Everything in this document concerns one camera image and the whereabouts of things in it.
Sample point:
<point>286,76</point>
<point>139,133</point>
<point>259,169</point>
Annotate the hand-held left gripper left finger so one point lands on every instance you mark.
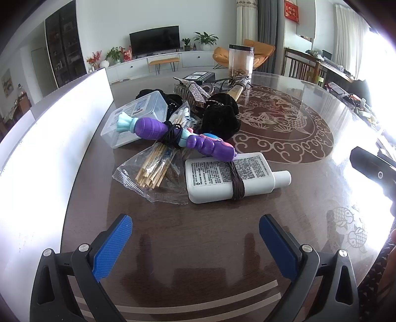
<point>113,247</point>

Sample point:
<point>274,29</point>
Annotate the clear plastic lidded container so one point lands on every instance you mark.
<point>136,111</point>

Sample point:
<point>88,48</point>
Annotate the framed wall picture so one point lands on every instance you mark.
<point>6,79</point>

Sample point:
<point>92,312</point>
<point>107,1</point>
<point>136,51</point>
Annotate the pack of cotton swabs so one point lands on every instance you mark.
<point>181,116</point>

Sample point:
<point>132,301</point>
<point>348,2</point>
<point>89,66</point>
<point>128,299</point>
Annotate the white plastic bottle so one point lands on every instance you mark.
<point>213,182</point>

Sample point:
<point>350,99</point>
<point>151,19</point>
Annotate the rimless glasses with black arms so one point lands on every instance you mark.
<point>216,83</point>

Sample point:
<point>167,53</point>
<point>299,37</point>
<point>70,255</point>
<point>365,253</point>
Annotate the white patterned curtain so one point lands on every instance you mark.
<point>246,21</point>

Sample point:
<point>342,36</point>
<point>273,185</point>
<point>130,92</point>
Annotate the black velvet pouch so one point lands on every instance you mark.
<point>219,120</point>

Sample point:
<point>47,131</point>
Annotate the cluttered wooden sideboard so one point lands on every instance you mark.
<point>337,72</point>

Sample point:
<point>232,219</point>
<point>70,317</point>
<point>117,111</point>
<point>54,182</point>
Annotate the small green potted plant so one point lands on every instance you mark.
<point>186,43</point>

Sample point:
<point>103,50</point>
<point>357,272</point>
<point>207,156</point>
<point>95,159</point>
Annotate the person's patterned dark clothing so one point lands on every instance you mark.
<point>369,291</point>

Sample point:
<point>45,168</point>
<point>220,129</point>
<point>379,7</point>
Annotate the sheer white curtain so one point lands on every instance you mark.
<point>349,37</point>

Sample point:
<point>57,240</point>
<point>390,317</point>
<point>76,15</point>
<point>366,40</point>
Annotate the purple and teal plastic toy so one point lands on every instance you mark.
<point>148,128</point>

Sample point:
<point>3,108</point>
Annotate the orange stool with thin legs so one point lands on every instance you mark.
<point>164,60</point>

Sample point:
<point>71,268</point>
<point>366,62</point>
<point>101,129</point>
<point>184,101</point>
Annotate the black television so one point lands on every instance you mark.
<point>154,40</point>

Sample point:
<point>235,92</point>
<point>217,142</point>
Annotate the clear jar with black lid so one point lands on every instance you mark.
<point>241,62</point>

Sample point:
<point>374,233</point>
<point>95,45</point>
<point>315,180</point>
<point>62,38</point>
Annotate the red decoration on cabinet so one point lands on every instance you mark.
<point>127,53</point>

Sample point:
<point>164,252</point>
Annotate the black box with white label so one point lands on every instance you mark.
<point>204,81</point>

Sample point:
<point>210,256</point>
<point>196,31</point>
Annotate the red flowers in vase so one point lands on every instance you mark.
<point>96,58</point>

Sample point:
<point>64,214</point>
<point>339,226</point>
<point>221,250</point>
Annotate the orange lounge chair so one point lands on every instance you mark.
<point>221,54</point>

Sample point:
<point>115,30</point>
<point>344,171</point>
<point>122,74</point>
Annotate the white television cabinet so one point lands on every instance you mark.
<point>198,58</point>

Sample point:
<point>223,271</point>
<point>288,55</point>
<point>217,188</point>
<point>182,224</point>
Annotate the clear bag of wooden sticks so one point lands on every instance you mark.
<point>151,173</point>

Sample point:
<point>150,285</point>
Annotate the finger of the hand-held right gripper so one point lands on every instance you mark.
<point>371,170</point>

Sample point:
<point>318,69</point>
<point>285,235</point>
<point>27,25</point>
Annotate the red wall hanging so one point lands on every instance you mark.
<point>291,12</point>

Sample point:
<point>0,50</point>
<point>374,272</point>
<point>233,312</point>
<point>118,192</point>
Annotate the large white box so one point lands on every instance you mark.
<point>46,154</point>

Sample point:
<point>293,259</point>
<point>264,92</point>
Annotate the bushy green potted plant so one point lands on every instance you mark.
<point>113,55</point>

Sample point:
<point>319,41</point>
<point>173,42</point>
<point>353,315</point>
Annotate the large green potted plant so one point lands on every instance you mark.
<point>205,38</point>

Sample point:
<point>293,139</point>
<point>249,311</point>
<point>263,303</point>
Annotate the grey curtain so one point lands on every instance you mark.
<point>268,31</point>

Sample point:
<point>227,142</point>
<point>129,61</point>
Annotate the dark display cabinet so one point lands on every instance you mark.
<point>65,46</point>

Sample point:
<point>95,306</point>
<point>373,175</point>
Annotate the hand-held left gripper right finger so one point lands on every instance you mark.
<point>278,250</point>

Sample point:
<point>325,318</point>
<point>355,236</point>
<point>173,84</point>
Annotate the dark wooden chair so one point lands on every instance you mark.
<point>292,66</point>

